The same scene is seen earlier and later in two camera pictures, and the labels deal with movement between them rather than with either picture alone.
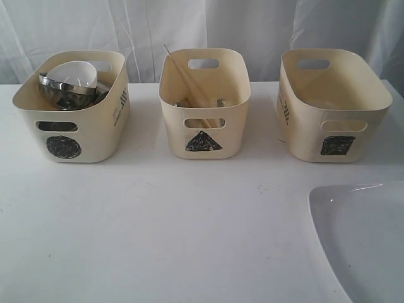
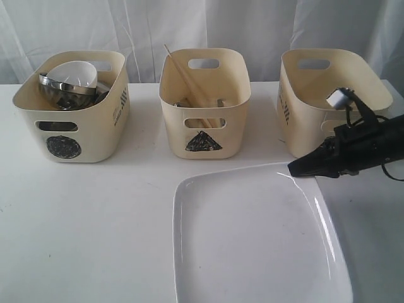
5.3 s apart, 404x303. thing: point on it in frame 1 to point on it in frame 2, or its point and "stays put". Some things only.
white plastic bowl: x=74 y=72 stays put
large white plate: x=360 y=228 to x=255 y=234
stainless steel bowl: x=65 y=96 stays put
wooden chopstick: x=188 y=84 stays put
